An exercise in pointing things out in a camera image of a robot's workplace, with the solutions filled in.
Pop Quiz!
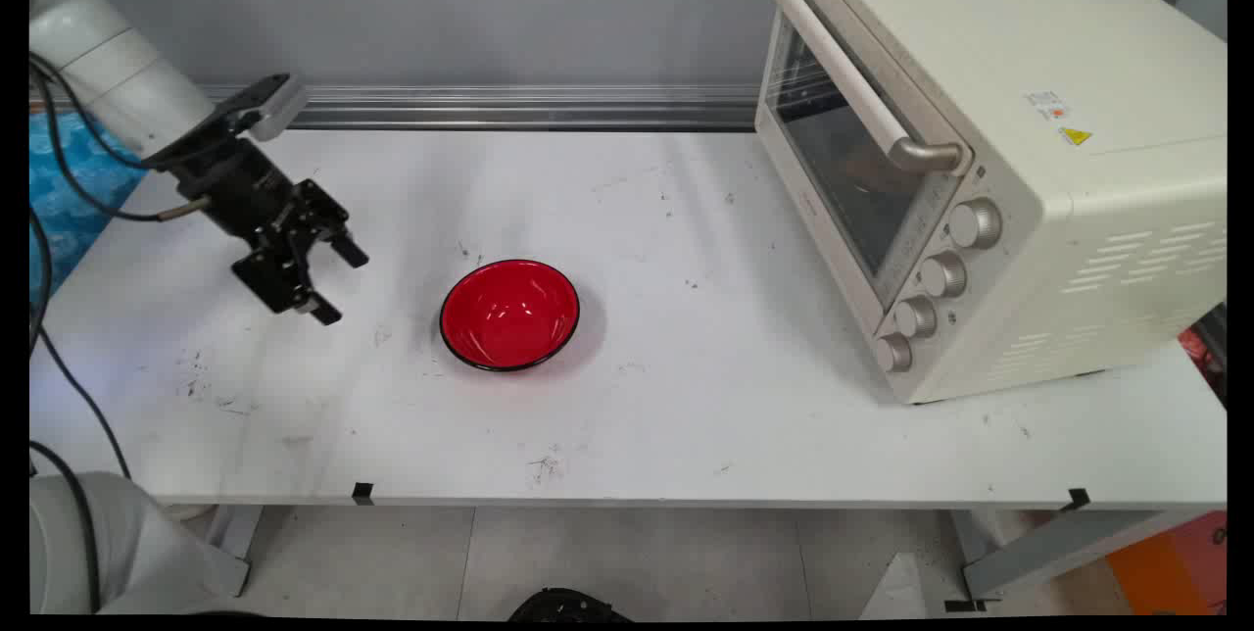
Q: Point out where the blue plastic sheet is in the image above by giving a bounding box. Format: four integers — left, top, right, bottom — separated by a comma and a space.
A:
29, 110, 150, 301

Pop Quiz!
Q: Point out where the orange box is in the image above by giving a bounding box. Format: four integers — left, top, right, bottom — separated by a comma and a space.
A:
1106, 510, 1228, 618

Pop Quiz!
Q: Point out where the glass oven door with handle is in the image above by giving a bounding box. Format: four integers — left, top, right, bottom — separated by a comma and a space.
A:
753, 0, 977, 311

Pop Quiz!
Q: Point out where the large silver oven knob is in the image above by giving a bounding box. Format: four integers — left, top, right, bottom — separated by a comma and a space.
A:
947, 197, 1004, 251

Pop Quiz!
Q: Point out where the cream toaster oven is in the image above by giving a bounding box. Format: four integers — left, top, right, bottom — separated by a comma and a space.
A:
753, 0, 1228, 406

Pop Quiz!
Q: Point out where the thick black cable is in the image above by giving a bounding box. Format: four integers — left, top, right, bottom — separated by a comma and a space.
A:
29, 53, 213, 614

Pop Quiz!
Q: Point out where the black round object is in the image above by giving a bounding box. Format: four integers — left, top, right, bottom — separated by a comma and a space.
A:
507, 587, 635, 623

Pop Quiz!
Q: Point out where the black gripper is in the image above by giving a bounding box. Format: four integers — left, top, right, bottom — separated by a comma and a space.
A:
147, 114, 371, 327

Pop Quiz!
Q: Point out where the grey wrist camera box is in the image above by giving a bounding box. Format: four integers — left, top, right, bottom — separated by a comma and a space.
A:
210, 73, 311, 143

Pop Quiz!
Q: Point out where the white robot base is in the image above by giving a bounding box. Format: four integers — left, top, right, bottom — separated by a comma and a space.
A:
29, 471, 252, 615

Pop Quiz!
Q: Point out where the red bowl with black rim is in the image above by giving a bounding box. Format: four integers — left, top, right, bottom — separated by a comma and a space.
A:
438, 259, 582, 374

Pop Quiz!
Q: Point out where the thin black cable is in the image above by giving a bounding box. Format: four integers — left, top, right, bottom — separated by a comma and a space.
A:
29, 73, 150, 481

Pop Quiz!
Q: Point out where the red patterned object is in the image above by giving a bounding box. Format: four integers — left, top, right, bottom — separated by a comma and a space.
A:
1179, 325, 1228, 399

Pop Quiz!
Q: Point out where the small silver oven knob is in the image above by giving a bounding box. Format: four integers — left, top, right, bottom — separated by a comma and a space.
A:
874, 332, 915, 375

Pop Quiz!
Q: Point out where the aluminium rail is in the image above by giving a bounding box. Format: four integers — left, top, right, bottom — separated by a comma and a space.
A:
29, 83, 761, 133

